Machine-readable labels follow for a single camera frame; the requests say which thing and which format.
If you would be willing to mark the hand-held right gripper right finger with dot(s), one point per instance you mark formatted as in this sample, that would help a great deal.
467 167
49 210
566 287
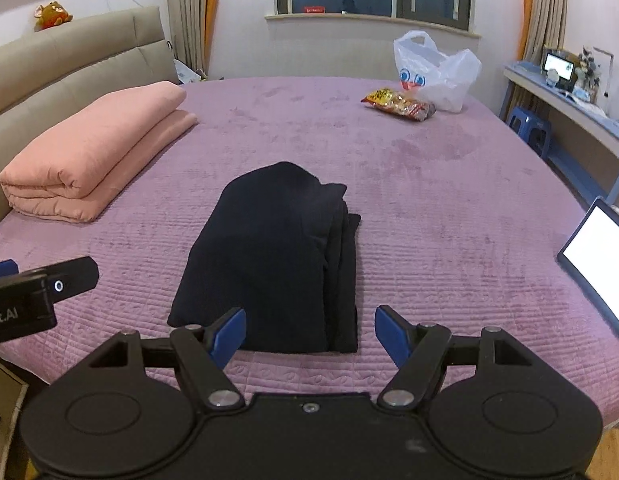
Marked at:
392 334

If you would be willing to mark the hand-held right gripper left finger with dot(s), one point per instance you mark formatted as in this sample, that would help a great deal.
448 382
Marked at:
230 332

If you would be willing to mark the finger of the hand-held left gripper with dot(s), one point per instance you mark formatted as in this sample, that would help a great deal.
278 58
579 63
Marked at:
1 269

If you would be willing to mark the dark navy garment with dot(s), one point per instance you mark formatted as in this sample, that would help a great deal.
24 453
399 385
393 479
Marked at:
269 250

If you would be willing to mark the cardboard box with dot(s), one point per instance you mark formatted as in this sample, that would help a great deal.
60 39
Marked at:
4 400

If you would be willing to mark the folded pink quilt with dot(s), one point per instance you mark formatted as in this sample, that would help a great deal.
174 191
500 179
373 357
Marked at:
89 155

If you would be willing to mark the purple quilted bed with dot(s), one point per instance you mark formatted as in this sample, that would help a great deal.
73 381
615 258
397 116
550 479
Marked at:
439 185

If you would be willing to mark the tablet with white screen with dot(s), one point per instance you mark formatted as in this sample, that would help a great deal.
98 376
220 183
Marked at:
597 265

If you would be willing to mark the beige padded headboard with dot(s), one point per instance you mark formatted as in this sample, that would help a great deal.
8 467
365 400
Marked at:
64 60

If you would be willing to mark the yellow red snack packet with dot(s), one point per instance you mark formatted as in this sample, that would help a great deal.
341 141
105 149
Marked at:
402 105

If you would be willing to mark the blue plastic stool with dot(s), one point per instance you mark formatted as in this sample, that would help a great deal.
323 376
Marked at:
527 127

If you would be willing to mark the orange plush toy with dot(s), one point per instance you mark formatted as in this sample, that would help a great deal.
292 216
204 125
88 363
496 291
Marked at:
51 16

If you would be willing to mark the white bag beside headboard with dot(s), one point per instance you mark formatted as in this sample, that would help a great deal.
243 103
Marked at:
189 72

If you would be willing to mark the white plastic bag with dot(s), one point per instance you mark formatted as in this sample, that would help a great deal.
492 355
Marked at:
449 75

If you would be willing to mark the beige orange curtain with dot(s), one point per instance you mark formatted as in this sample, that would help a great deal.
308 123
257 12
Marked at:
189 15
544 5

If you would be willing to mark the small screen on desk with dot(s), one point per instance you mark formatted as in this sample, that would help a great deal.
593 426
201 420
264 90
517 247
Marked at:
558 65

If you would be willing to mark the figurines on desk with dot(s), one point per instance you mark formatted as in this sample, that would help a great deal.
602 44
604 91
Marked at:
592 72

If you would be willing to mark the light blue wall desk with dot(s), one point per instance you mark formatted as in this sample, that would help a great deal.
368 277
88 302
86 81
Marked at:
579 115

